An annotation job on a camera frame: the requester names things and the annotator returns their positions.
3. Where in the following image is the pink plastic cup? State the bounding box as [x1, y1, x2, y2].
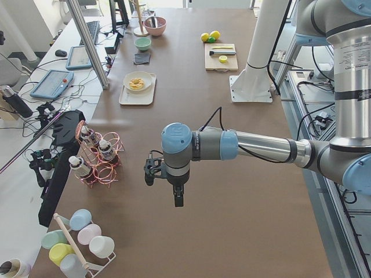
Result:
[77, 224, 101, 245]

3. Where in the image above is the computer mouse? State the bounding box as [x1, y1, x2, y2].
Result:
[54, 49, 67, 57]

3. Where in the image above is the tea bottle rack back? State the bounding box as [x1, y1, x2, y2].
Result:
[81, 125, 100, 148]

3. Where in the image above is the half lemon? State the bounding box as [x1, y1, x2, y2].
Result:
[219, 55, 228, 63]

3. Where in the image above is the teach pendant near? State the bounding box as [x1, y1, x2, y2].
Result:
[30, 70, 74, 100]

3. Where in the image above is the green bowl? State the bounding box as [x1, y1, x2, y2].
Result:
[134, 37, 152, 51]

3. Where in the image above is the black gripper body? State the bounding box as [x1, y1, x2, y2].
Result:
[166, 169, 190, 185]

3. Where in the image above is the yellow plastic knife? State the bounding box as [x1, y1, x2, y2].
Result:
[212, 45, 233, 49]

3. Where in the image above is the metal ice scoop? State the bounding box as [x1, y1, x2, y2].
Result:
[146, 16, 158, 28]

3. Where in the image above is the copper wire bottle rack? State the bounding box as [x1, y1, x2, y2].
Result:
[71, 120, 125, 188]

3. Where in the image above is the green plastic cup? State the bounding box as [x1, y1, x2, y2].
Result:
[41, 229, 68, 250]

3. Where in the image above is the white wire cup rack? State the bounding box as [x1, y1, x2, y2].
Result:
[53, 213, 117, 277]

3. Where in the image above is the white plastic cup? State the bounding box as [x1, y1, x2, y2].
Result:
[89, 236, 115, 258]

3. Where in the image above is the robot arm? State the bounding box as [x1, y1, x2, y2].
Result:
[161, 1, 370, 207]

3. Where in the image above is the black keyboard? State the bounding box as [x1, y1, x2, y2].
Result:
[86, 21, 100, 45]

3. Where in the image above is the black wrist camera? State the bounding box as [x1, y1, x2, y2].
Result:
[144, 157, 167, 186]

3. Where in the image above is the tea bottle rack front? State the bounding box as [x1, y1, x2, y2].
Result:
[68, 156, 96, 184]

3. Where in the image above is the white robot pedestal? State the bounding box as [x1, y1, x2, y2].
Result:
[230, 0, 292, 103]

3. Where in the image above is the white round plate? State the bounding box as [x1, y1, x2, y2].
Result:
[123, 71, 152, 92]

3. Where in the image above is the black bar device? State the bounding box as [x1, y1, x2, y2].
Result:
[38, 109, 85, 227]

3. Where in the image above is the pink bowl with ice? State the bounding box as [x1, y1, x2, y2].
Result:
[144, 16, 167, 36]

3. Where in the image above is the yellow plastic cup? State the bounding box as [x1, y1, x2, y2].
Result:
[49, 243, 75, 266]

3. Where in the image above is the braided ring pastry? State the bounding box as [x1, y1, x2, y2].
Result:
[129, 78, 145, 90]

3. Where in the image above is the steel muddler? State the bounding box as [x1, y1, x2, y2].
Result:
[209, 49, 236, 56]

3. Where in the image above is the light blue plastic cup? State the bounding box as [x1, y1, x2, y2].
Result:
[60, 254, 88, 278]

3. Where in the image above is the lemon far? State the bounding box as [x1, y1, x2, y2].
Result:
[210, 30, 221, 40]

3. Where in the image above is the lemon near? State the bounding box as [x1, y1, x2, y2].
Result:
[201, 32, 210, 42]

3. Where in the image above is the black water bottle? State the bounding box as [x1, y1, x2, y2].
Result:
[1, 85, 33, 118]

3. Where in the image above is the wooden cup tree stand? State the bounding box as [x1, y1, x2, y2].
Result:
[129, 0, 149, 37]

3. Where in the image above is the grey folded cloth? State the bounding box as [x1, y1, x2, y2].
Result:
[133, 53, 151, 65]

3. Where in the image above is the tea bottle rack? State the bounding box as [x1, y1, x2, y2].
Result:
[68, 156, 96, 184]
[99, 139, 119, 166]
[81, 125, 100, 148]

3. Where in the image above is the cream serving tray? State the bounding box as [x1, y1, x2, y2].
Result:
[118, 71, 157, 105]

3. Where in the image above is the teach pendant far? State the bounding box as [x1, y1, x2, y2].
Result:
[66, 46, 92, 71]

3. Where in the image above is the teach pendant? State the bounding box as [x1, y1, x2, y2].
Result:
[66, 46, 92, 71]
[30, 70, 74, 100]

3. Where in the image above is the aluminium frame post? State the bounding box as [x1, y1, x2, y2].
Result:
[66, 0, 110, 90]

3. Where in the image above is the wooden cutting board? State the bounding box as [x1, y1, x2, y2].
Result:
[204, 43, 238, 71]

